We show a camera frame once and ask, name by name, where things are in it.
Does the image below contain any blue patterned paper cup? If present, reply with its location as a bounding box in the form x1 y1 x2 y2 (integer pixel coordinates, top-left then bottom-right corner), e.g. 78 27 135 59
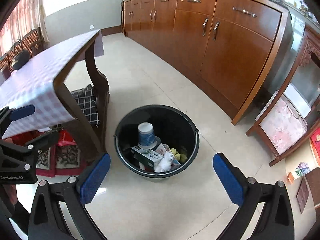
138 122 157 150

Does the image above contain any yellow towel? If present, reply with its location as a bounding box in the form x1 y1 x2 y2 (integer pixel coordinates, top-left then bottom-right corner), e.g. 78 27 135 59
170 148 188 164

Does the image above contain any green white carton box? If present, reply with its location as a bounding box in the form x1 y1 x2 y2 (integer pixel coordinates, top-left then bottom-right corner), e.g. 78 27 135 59
131 146 163 171

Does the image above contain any white tissue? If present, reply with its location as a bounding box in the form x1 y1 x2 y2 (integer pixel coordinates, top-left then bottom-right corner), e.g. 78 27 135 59
155 152 175 173

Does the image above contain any black trash bucket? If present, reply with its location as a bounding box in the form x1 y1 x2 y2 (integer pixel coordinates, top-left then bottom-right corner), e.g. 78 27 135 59
114 105 200 180

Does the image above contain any person's left hand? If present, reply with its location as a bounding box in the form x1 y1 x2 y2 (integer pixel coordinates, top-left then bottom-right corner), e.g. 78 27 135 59
1 185 18 205

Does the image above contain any checkered tablecloth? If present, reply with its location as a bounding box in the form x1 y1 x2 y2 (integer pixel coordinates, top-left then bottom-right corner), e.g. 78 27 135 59
1 30 104 139

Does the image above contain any dark red tea canister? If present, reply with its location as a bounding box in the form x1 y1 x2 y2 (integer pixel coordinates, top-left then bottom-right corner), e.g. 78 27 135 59
1 66 11 80

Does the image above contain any black cast iron teapot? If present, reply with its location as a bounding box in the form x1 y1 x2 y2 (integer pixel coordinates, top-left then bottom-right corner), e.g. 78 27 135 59
11 39 30 70

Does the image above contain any checkered seat cushion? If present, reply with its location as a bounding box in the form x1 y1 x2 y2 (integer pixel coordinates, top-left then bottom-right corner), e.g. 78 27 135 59
71 85 100 126

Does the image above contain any wooden carved sofa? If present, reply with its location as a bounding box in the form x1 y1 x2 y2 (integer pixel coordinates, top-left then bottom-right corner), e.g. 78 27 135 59
1 27 45 72

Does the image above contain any patterned curtain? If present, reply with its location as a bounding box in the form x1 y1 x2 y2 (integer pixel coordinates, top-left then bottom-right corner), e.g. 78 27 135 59
1 0 49 55

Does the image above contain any wooden side stand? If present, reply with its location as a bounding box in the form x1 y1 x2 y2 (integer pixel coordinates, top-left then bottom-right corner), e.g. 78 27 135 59
246 24 319 166

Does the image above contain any white crumpled paper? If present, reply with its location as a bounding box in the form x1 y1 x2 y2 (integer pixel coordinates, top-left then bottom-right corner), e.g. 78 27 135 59
156 143 181 166

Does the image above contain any wooden sideboard cabinet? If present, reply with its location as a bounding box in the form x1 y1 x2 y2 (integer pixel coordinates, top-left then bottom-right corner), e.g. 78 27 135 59
121 0 292 124

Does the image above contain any wooden table frame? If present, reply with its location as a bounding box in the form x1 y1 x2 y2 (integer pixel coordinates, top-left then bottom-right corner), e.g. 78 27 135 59
52 39 111 163

